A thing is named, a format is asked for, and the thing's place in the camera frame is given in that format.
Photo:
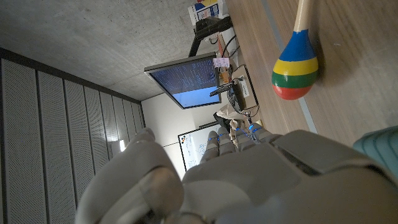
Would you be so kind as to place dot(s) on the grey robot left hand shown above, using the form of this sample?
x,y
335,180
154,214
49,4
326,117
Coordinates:
x,y
248,180

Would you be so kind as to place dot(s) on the striped wooden maraca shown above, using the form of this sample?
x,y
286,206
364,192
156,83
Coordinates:
x,y
295,71

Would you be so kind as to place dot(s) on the black-framed whiteboard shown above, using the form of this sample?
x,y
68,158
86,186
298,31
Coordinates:
x,y
192,147

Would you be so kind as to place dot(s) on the beige cloth pile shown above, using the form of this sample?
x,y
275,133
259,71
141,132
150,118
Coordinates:
x,y
230,113

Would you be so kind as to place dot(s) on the black router box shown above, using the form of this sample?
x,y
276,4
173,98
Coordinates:
x,y
238,95

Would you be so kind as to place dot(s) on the black computer monitor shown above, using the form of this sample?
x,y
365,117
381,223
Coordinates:
x,y
189,81

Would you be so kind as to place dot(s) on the pink sticky note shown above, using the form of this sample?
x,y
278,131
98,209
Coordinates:
x,y
221,62

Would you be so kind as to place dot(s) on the long ceiling light strip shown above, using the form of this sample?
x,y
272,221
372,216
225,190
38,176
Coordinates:
x,y
122,145

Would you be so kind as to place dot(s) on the teal ribbed plastic block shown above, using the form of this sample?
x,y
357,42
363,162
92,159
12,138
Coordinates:
x,y
381,149

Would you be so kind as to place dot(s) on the blue and white box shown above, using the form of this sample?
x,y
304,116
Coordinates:
x,y
206,11

